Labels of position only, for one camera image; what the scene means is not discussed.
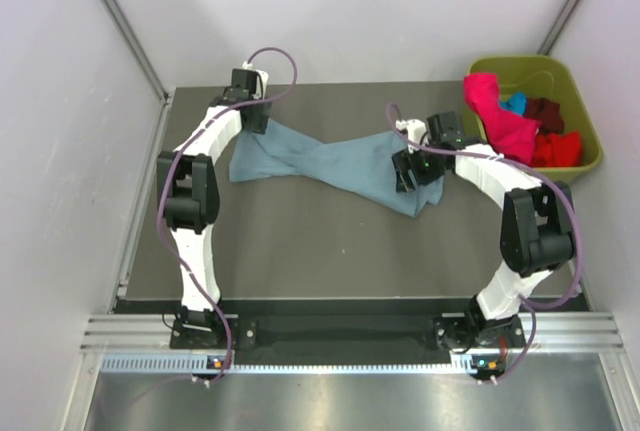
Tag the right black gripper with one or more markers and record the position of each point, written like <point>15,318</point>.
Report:
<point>404,162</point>

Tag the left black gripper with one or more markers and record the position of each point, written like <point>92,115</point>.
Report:
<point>258,124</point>

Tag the light blue t shirt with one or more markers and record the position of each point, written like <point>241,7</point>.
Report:
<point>362,166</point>

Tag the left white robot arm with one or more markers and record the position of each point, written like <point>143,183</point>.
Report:
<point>189,203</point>

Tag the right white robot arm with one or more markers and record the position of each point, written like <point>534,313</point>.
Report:
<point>536,234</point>

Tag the pink t shirt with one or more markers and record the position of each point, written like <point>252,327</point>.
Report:
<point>508,133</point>

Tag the cyan t shirt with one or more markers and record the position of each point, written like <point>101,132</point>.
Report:
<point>516,104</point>

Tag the red t shirt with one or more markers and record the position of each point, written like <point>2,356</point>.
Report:
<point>554,150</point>

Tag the dark maroon t shirt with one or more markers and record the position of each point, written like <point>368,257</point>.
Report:
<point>546,113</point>

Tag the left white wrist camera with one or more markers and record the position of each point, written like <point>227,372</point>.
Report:
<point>257,80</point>

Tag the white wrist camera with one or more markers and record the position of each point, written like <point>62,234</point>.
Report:
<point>415,130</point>
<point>257,80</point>

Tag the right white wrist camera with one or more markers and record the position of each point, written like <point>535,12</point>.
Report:
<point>415,130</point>

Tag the left aluminium corner post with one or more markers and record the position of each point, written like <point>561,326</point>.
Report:
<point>135,48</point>

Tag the aluminium corner post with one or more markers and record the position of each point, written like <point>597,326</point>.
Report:
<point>570,6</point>
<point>135,48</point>

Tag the aluminium front rail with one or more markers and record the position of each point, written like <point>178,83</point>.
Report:
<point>565,332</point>

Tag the white slotted cable duct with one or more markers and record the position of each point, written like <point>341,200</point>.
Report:
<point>204,364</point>

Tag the right aluminium corner post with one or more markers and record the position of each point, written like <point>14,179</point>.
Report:
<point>570,6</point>

